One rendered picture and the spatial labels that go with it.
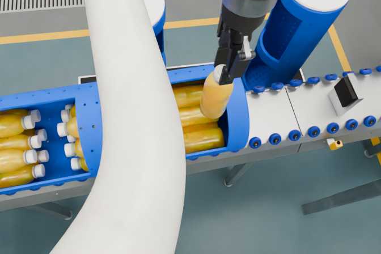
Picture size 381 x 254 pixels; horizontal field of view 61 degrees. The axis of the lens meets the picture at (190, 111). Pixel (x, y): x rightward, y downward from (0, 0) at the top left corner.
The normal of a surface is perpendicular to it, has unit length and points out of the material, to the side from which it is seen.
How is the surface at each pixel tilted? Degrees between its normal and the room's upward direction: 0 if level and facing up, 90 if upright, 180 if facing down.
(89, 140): 33
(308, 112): 0
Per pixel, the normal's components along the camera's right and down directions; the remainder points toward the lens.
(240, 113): 0.16, 0.12
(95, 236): -0.15, -0.65
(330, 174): 0.07, -0.40
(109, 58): -0.40, -0.32
